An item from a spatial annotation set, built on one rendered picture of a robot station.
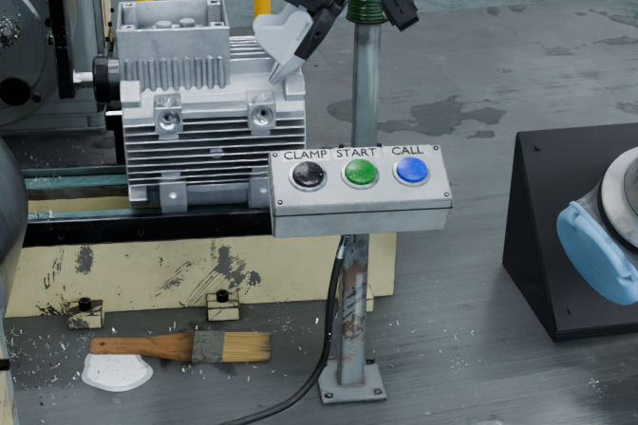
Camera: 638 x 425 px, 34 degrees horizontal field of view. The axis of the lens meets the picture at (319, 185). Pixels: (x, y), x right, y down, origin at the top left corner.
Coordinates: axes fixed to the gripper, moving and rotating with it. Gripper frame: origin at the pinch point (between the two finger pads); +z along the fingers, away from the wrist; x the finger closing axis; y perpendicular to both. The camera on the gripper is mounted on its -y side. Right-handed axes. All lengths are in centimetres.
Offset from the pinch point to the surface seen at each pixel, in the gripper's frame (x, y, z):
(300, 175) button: 19.9, -0.9, 1.8
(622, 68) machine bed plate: -69, -75, -10
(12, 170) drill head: 17.9, 22.5, 14.4
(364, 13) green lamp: -33.2, -14.9, -3.2
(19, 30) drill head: -25.7, 25.9, 18.6
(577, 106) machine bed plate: -53, -63, -3
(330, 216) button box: 21.8, -5.0, 3.5
